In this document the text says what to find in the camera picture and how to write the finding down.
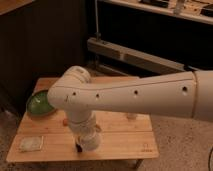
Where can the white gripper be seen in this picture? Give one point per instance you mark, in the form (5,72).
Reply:
(86,136)

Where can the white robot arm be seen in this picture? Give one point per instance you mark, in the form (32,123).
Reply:
(184,94)

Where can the small orange object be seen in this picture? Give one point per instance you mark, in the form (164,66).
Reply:
(65,122)

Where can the green bowl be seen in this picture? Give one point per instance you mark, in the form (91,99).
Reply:
(37,104)

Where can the vertical metal pole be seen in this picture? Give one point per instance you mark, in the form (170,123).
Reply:
(97,20)

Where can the wooden shelf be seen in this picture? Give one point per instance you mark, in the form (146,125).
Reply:
(184,9)

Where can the grey metal rail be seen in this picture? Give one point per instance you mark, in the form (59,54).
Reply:
(136,58)

